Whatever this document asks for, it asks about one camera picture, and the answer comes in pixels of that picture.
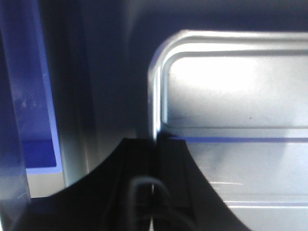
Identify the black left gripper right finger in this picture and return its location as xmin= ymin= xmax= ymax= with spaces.
xmin=154 ymin=135 xmax=249 ymax=231

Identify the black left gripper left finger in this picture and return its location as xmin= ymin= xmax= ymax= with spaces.
xmin=15 ymin=139 xmax=150 ymax=231

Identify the silver metal tray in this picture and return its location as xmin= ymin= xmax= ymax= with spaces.
xmin=148 ymin=30 xmax=308 ymax=231

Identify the blue bin upper left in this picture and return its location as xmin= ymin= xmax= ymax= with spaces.
xmin=0 ymin=0 xmax=64 ymax=200

